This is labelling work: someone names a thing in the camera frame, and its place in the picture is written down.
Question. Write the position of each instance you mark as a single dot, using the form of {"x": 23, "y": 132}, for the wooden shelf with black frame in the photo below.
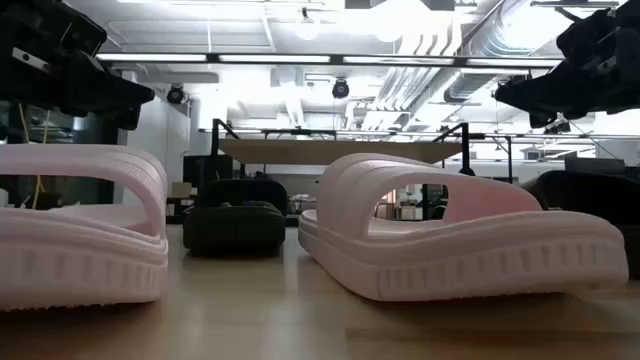
{"x": 325, "y": 150}

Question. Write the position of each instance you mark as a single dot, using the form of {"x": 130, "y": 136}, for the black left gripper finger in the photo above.
{"x": 120, "y": 92}
{"x": 130, "y": 117}

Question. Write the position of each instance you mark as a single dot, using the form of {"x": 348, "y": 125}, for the black foam slide sandal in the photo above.
{"x": 590, "y": 195}
{"x": 235, "y": 225}

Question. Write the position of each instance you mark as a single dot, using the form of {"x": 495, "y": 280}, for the cardboard box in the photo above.
{"x": 181, "y": 190}

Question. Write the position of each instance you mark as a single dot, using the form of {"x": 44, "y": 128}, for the long ceiling light bar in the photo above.
{"x": 150, "y": 57}

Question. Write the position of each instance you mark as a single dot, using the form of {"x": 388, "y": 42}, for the black ceiling spot lamp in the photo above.
{"x": 340, "y": 88}
{"x": 560, "y": 127}
{"x": 175, "y": 93}

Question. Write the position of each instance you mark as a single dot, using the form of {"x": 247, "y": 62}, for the pink foam slide sandal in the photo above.
{"x": 75, "y": 260}
{"x": 475, "y": 260}

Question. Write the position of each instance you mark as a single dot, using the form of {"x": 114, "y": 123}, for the silver ventilation duct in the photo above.
{"x": 480, "y": 75}

